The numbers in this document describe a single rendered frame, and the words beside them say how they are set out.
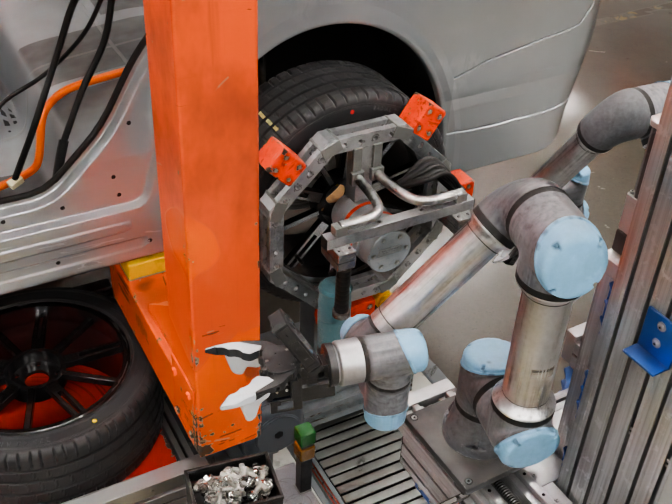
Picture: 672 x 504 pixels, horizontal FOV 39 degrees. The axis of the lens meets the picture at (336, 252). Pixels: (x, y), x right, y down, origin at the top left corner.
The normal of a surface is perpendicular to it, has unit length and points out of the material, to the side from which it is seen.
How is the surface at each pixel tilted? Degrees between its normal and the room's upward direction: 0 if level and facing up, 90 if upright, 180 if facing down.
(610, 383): 90
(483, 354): 7
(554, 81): 90
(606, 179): 0
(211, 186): 90
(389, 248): 90
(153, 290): 0
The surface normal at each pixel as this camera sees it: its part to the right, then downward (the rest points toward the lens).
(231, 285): 0.47, 0.54
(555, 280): 0.26, 0.48
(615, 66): 0.04, -0.80
